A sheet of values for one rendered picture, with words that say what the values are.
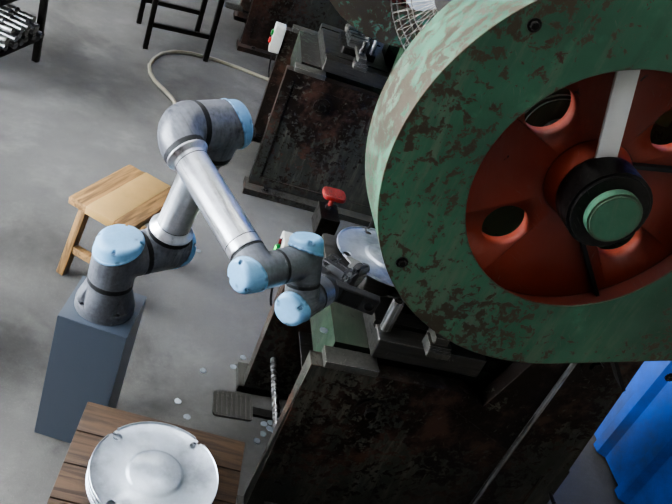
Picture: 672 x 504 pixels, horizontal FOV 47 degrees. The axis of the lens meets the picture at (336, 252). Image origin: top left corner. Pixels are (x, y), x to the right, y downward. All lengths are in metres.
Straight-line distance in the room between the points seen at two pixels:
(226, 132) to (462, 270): 0.62
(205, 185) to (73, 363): 0.74
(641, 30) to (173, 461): 1.32
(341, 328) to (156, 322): 0.97
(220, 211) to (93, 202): 1.15
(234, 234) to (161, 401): 1.07
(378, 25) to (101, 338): 1.70
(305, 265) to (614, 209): 0.61
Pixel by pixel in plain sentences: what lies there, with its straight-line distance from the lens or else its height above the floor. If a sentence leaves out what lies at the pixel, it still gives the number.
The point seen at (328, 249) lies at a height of 0.78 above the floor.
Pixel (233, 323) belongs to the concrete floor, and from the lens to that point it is 2.86.
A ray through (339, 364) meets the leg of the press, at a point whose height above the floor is 0.64.
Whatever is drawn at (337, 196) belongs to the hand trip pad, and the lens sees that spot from 2.27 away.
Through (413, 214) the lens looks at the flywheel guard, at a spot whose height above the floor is 1.20.
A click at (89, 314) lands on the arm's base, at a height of 0.47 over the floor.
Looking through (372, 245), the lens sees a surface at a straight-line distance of 2.04.
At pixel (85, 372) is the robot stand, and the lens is 2.15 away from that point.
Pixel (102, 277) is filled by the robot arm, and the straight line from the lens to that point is 1.98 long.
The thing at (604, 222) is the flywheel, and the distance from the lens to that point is 1.42.
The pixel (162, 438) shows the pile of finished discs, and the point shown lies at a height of 0.39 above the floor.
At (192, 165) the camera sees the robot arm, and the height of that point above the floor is 1.02.
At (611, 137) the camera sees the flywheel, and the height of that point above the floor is 1.44.
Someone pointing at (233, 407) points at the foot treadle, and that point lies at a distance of 2.35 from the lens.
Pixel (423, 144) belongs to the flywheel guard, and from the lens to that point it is 1.31.
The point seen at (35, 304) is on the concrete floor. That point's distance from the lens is 2.75.
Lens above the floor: 1.83
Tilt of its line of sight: 32 degrees down
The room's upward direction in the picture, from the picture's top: 24 degrees clockwise
